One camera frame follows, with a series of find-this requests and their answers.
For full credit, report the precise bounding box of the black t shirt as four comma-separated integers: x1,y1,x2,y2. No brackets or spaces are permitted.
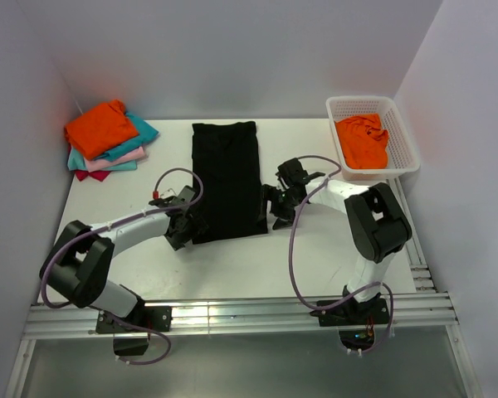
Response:
192,121,268,245

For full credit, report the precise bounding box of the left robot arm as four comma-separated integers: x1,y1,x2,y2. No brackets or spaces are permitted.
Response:
40,206,208,318

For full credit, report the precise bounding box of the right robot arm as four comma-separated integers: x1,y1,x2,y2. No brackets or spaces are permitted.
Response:
261,173,413,312

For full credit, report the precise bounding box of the magenta folded t shirt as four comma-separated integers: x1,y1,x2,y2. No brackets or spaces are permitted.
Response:
74,170,110,182

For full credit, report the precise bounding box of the orange crumpled t shirt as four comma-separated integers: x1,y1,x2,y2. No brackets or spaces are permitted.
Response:
334,114,389,170

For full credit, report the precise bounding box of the pink folded t shirt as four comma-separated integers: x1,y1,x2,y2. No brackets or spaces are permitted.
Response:
85,147,146,172

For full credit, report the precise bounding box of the teal folded t shirt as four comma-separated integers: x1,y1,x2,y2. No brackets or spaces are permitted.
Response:
66,112,159,172

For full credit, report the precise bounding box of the orange folded t shirt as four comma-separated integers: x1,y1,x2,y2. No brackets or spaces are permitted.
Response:
64,99,139,160

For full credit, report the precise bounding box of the white plastic basket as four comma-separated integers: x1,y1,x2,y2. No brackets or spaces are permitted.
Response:
325,95,420,181

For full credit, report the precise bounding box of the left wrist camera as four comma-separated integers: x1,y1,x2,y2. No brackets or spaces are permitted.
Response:
148,185,198,211

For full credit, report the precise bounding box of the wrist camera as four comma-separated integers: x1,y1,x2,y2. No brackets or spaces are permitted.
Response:
148,185,198,211
276,158,324,189

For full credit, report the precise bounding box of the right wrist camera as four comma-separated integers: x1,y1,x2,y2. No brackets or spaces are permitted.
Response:
276,158,324,189

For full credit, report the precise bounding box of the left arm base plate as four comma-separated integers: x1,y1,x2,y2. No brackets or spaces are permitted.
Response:
95,306,172,334

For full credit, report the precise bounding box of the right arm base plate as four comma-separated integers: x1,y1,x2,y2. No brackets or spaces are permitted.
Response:
310,294,390,327

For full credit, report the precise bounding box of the aluminium mounting rail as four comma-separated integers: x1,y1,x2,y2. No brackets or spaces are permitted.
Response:
22,293,459,340

